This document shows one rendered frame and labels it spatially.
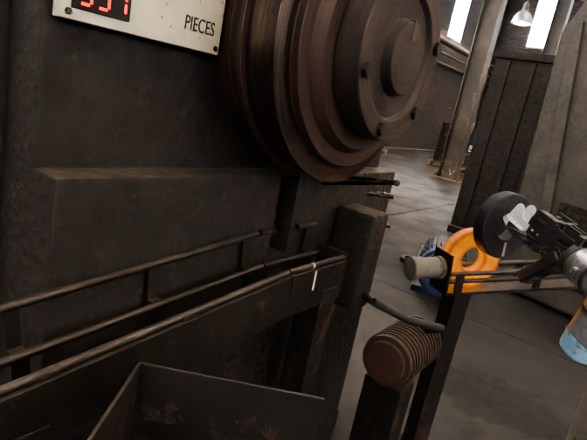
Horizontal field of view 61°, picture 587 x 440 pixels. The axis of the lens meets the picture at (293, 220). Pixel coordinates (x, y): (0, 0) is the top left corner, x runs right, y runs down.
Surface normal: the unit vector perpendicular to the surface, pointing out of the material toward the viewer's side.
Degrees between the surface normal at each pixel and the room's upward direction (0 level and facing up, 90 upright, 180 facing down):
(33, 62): 90
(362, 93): 90
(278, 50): 90
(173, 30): 90
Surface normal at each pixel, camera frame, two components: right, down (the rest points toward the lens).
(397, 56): 0.78, 0.29
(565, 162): -0.77, 0.01
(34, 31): -0.60, 0.08
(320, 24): -0.18, 0.14
